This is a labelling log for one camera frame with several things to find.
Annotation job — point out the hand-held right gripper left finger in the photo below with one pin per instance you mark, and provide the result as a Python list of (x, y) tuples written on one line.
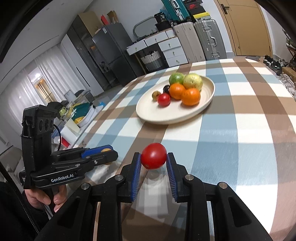
[(136, 176)]

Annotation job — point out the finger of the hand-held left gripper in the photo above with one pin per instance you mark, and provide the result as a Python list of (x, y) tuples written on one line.
[(94, 150), (101, 160)]

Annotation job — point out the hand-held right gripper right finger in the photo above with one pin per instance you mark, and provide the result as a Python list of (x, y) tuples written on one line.
[(171, 176)]

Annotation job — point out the small brown round fruit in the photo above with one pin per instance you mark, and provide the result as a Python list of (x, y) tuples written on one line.
[(155, 95), (106, 149)]

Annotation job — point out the red tomato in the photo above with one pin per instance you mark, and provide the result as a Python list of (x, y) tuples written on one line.
[(153, 156), (164, 99)]

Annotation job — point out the cream round plate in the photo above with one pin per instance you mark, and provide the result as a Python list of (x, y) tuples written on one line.
[(161, 113)]

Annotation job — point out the orange mandarin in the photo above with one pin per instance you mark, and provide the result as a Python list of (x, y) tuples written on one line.
[(190, 97), (177, 91)]

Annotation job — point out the small dark round fruit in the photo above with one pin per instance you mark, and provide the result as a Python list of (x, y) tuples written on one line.
[(166, 89)]

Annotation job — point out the yellow-green citrus fruit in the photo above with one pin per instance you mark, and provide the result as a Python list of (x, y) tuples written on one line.
[(193, 81)]

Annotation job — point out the green citrus fruit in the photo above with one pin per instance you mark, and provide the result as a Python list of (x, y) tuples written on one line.
[(175, 78)]

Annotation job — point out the person's left forearm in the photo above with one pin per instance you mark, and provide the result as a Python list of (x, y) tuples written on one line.
[(16, 220)]

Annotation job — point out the person's left hand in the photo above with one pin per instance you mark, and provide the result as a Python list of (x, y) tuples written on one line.
[(34, 198)]

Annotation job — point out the green yellow bag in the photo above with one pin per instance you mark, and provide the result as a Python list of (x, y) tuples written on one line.
[(81, 111)]

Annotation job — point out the checked tablecloth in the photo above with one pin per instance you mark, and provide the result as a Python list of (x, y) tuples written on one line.
[(231, 139)]

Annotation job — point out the white curtain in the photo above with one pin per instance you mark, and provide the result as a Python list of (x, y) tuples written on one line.
[(53, 76)]

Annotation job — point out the dark glass wardrobe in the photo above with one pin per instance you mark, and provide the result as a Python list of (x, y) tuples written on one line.
[(87, 60)]

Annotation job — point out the grey refrigerator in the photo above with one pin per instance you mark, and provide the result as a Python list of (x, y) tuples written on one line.
[(115, 51)]

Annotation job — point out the woven laundry basket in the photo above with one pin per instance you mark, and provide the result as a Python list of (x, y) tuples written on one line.
[(152, 61)]

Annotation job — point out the large tan cardboard box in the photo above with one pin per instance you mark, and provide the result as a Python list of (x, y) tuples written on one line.
[(90, 23)]

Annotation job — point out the white drawer desk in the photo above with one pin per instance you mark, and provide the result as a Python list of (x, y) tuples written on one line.
[(171, 46)]

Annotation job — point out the red flat box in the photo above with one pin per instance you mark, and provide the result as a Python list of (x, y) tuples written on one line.
[(104, 20)]

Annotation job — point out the brown flat cardboard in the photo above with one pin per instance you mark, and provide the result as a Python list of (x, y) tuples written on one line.
[(112, 17)]

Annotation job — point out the beige suitcase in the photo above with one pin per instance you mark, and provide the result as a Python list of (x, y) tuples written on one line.
[(188, 41)]

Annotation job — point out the silver suitcase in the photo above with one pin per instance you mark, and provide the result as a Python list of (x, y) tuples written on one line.
[(209, 39)]

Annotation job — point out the black bag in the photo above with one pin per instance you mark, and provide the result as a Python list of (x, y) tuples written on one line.
[(161, 17)]

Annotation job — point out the pile of shoes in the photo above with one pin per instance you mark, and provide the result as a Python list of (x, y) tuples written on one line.
[(284, 78)]

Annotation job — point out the small cardboard box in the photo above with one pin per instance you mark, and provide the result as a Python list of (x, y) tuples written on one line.
[(289, 70)]

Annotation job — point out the teal suitcase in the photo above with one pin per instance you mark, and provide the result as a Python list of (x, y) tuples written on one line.
[(175, 7)]

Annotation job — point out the tan wooden door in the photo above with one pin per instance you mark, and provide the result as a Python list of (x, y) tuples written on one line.
[(247, 27)]

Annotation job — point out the dark shoe box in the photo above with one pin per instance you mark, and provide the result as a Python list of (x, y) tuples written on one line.
[(198, 11)]

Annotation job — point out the red black shoe box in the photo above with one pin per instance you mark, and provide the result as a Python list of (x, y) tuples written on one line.
[(193, 4)]

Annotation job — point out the wooden shoe rack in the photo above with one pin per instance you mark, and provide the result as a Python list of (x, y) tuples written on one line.
[(290, 44)]

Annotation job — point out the curved metal tube frame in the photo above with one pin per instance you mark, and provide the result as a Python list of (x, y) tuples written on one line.
[(136, 26)]

